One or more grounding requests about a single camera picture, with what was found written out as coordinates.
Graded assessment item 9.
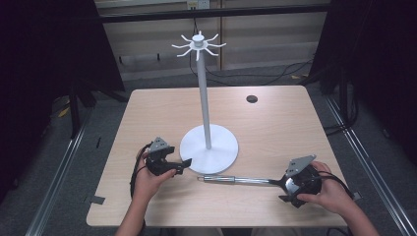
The black cable bundle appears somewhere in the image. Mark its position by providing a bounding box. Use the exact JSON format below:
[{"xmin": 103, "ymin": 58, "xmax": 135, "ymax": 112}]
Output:
[{"xmin": 322, "ymin": 65, "xmax": 360, "ymax": 138}]

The black horizontal bar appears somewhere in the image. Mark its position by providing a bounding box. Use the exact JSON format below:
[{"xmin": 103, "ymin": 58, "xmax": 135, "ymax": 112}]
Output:
[{"xmin": 97, "ymin": 3, "xmax": 331, "ymax": 24}]

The metal spatula with black neck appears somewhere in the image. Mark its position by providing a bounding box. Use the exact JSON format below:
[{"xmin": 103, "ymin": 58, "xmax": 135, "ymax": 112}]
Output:
[{"xmin": 197, "ymin": 174, "xmax": 301, "ymax": 197}]

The metal floor rail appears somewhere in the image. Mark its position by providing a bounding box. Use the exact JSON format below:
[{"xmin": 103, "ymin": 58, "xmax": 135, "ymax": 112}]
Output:
[
  {"xmin": 25, "ymin": 126, "xmax": 87, "ymax": 236},
  {"xmin": 324, "ymin": 94, "xmax": 417, "ymax": 236}
]

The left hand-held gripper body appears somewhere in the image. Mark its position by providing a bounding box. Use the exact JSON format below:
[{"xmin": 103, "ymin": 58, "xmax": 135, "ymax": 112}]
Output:
[{"xmin": 145, "ymin": 136, "xmax": 177, "ymax": 177}]

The person's right hand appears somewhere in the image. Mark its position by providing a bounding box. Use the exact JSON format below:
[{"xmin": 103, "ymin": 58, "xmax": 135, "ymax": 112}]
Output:
[{"xmin": 296, "ymin": 160, "xmax": 354, "ymax": 215}]

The white wall outlet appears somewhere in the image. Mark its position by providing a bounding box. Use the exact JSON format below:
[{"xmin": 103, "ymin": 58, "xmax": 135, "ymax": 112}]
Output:
[{"xmin": 186, "ymin": 0, "xmax": 210, "ymax": 11}]

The black metal stand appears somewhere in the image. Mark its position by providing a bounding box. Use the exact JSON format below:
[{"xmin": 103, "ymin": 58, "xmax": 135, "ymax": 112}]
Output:
[{"xmin": 68, "ymin": 80, "xmax": 129, "ymax": 140}]

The black curtain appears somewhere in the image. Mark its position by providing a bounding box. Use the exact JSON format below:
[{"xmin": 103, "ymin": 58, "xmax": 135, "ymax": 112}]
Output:
[
  {"xmin": 309, "ymin": 0, "xmax": 417, "ymax": 165},
  {"xmin": 0, "ymin": 0, "xmax": 126, "ymax": 201}
]

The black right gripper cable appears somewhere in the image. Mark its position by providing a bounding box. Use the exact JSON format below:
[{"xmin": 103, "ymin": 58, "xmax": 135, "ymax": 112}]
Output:
[{"xmin": 313, "ymin": 171, "xmax": 357, "ymax": 201}]

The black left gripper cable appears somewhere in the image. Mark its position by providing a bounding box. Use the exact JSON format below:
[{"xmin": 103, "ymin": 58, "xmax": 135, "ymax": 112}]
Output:
[{"xmin": 129, "ymin": 142, "xmax": 153, "ymax": 200}]

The white hook rack stand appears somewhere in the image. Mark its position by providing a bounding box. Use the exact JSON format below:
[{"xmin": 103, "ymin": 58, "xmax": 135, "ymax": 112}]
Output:
[{"xmin": 171, "ymin": 29, "xmax": 240, "ymax": 175}]

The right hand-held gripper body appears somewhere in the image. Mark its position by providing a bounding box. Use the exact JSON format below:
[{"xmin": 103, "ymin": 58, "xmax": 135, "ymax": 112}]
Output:
[{"xmin": 284, "ymin": 153, "xmax": 325, "ymax": 205}]

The person's left hand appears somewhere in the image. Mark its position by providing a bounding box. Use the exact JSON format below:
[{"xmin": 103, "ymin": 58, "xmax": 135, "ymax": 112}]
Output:
[{"xmin": 132, "ymin": 147, "xmax": 178, "ymax": 205}]

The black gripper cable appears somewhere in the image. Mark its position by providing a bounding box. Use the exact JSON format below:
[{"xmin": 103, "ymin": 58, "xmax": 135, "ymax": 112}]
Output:
[
  {"xmin": 313, "ymin": 171, "xmax": 357, "ymax": 201},
  {"xmin": 129, "ymin": 142, "xmax": 153, "ymax": 200}
]

